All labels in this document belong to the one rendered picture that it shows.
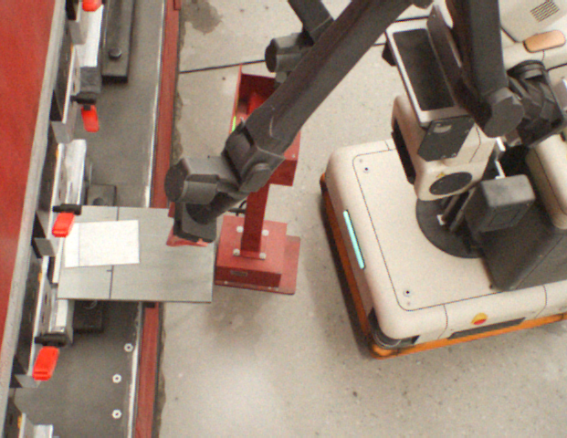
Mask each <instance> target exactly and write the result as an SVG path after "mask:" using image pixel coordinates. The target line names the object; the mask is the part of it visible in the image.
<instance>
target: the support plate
mask: <svg viewBox="0 0 567 438"><path fill-rule="evenodd" d="M117 208H118V207H98V206H82V214H81V216H76V221H75V223H90V222H109V221H116V217H117ZM168 211H169V209H151V208H125V207H120V210H119V221H128V220H138V215H139V220H140V249H141V263H140V264H131V265H115V266H114V272H113V282H112V292H111V298H109V297H110V278H111V272H107V270H111V268H112V266H83V267H65V239H66V237H65V239H64V247H63V255H62V263H61V270H60V278H59V286H58V300H84V299H85V301H120V302H155V303H191V304H211V299H212V273H213V245H214V241H213V242H212V244H208V246H207V247H199V246H189V245H185V246H176V247H170V246H168V245H166V241H167V238H168V235H169V233H170V231H171V228H172V226H173V218H172V217H169V216H167V214H168Z"/></svg>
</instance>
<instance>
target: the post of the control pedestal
mask: <svg viewBox="0 0 567 438"><path fill-rule="evenodd" d="M268 190H269V184H268V183H267V182H266V185H265V186H264V187H261V188H260V189H259V191H257V192H256V193H255V192H250V194H249V196H248V197H247V206H246V214H245V223H244V232H243V240H242V249H245V250H252V251H259V249H260V244H261V237H262V232H263V225H264V219H265V213H266V207H267V200H268Z"/></svg>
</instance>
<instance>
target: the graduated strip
mask: <svg viewBox="0 0 567 438"><path fill-rule="evenodd" d="M60 3H61V0H56V4H55V11H54V17H53V23H52V30H51V36H50V43H49V49H48V55H47V67H46V73H45V80H44V86H43V92H42V99H41V105H40V110H39V111H38V117H39V118H37V129H36V136H35V142H34V148H33V155H32V161H31V167H30V174H29V180H28V186H27V193H26V204H25V211H24V217H23V223H22V230H21V235H20V242H18V248H17V255H16V267H15V273H14V280H13V285H12V292H11V297H10V305H9V310H8V318H7V323H6V330H5V336H4V342H3V347H2V355H1V360H0V407H1V400H2V394H3V387H4V380H5V368H7V362H8V356H9V349H10V342H11V337H12V329H13V323H14V317H15V310H16V298H17V291H18V285H19V278H21V272H22V265H23V259H24V252H25V246H26V234H27V228H28V221H29V215H30V208H31V202H32V195H33V189H34V182H35V176H36V170H37V163H38V157H39V151H40V144H41V138H42V131H43V125H44V118H45V111H46V105H47V93H48V87H49V81H50V73H51V68H52V61H53V54H54V48H55V42H56V34H57V29H58V16H59V10H60Z"/></svg>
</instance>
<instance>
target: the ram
mask: <svg viewBox="0 0 567 438"><path fill-rule="evenodd" d="M55 4H56V0H0V360H1V355H2V347H3V342H4V336H5V330H6V323H7V318H8V310H9V305H10V297H11V292H12V285H13V280H14V273H15V267H16V255H17V248H18V242H20V235H21V230H22V223H23V217H24V211H25V204H26V193H27V186H28V180H29V174H30V167H31V161H32V155H33V148H34V142H35V136H36V129H37V118H39V117H38V111H39V110H40V105H41V99H42V92H43V86H44V80H45V73H46V67H47V55H48V49H49V43H50V36H51V30H52V23H53V17H54V11H55ZM65 5H66V0H61V3H60V10H59V16H58V29H57V34H56V42H55V48H54V54H53V61H52V68H51V73H50V81H49V87H48V93H47V105H46V111H45V118H44V125H43V131H42V138H41V144H40V151H39V157H38V163H37V170H36V176H35V182H34V189H33V195H32V202H31V208H30V215H29V221H28V228H27V234H26V246H25V252H24V259H23V265H22V272H21V278H19V285H18V291H17V298H16V310H15V317H14V323H13V329H12V337H11V342H10V349H9V356H8V362H7V368H5V380H4V387H3V394H2V400H1V407H0V438H1V436H2V431H3V424H4V417H5V404H6V398H7V396H8V392H9V384H10V378H11V371H12V365H13V358H14V351H15V344H16V333H17V326H18V320H19V312H21V306H22V300H23V293H24V286H25V279H26V268H27V260H28V254H29V247H30V240H31V235H32V228H33V221H34V214H35V208H36V202H37V196H38V189H39V182H40V175H41V170H42V162H43V156H44V149H45V142H46V136H47V124H48V117H49V110H50V104H51V98H52V90H53V84H54V77H55V71H56V64H57V57H58V45H60V42H59V39H60V38H61V32H62V26H63V18H64V12H65Z"/></svg>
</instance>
